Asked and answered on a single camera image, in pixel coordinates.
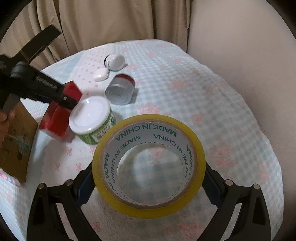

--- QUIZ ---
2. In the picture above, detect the red rectangular box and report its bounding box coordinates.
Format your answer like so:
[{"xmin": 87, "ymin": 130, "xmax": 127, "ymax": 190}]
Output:
[{"xmin": 39, "ymin": 81, "xmax": 82, "ymax": 141}]

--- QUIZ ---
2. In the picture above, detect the green jar white lid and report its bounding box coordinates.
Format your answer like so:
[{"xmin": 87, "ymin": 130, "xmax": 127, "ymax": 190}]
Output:
[{"xmin": 69, "ymin": 96, "xmax": 116, "ymax": 145}]

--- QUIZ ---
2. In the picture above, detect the small white earbuds case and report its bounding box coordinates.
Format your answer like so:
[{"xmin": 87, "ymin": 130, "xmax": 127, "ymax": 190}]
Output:
[{"xmin": 93, "ymin": 68, "xmax": 109, "ymax": 82}]

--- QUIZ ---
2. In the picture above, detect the silver jar red lid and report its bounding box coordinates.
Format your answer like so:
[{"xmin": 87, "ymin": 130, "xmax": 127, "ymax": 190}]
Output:
[{"xmin": 105, "ymin": 74, "xmax": 135, "ymax": 105}]

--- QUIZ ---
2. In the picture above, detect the small jar black cap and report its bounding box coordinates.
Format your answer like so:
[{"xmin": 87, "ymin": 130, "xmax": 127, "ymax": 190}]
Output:
[{"xmin": 104, "ymin": 54, "xmax": 125, "ymax": 71}]

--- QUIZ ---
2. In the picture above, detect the yellow tape roll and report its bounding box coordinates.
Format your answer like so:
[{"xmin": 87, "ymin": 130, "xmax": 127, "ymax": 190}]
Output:
[{"xmin": 92, "ymin": 114, "xmax": 206, "ymax": 219}]

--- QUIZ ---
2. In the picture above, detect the person's left hand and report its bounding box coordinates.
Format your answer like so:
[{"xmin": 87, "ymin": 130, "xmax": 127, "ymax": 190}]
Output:
[{"xmin": 0, "ymin": 109, "xmax": 15, "ymax": 146}]

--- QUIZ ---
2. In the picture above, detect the light blue checkered bedsheet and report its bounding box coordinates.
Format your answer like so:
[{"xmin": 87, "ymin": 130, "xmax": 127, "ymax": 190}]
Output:
[{"xmin": 1, "ymin": 40, "xmax": 283, "ymax": 240}]

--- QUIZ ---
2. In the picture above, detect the brown cardboard box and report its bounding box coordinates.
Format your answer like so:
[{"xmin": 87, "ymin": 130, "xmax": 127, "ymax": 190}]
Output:
[{"xmin": 1, "ymin": 102, "xmax": 38, "ymax": 187}]

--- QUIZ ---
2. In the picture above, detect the beige curtain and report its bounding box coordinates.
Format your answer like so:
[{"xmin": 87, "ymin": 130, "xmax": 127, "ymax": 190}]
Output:
[{"xmin": 1, "ymin": 1, "xmax": 191, "ymax": 69}]

